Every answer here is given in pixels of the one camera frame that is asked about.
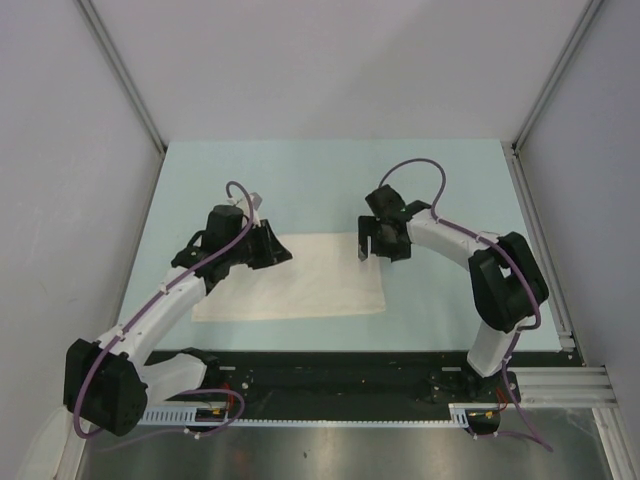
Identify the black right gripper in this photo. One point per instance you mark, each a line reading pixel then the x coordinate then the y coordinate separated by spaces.
pixel 366 224

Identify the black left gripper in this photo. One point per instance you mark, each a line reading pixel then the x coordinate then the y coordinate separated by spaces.
pixel 272 252

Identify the white cloth napkin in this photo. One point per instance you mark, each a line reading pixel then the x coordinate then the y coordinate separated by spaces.
pixel 325 278

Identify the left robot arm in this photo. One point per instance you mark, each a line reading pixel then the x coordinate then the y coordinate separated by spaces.
pixel 108 382

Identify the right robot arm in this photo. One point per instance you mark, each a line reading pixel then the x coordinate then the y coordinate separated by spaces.
pixel 507 284

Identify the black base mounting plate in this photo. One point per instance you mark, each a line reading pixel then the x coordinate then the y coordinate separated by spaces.
pixel 323 382

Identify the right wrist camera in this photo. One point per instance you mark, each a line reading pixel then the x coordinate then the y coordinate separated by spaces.
pixel 386 203

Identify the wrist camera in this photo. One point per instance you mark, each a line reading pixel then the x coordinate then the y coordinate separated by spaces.
pixel 386 203
pixel 249 204

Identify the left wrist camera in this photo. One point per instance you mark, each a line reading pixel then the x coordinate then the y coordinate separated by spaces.
pixel 249 204

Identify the right aluminium corner post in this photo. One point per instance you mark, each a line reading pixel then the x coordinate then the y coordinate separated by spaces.
pixel 567 55

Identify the aluminium corner post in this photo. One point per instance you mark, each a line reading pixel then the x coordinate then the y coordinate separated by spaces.
pixel 108 48
pixel 567 55

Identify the white slotted cable duct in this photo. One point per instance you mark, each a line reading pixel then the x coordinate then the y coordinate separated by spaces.
pixel 438 416

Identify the aluminium frame rail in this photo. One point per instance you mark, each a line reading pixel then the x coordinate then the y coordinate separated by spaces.
pixel 565 387

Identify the left aluminium corner post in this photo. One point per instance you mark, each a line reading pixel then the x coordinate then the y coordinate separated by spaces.
pixel 108 48

